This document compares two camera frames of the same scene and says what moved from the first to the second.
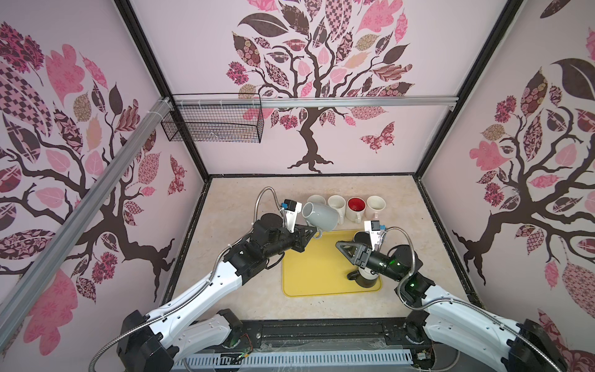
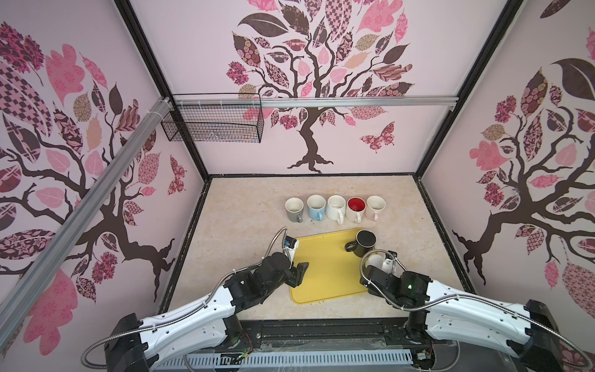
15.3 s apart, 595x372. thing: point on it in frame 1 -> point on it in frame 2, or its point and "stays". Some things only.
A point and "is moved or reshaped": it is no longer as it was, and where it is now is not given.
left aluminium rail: (27, 291) stays
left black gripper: (300, 234) -> (297, 274)
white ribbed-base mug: (338, 203) stays
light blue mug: (317, 199) stays
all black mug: (362, 236) stays
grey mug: (321, 217) is moved or reshaped
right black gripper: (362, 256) -> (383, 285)
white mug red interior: (355, 209) stays
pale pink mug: (375, 204) stays
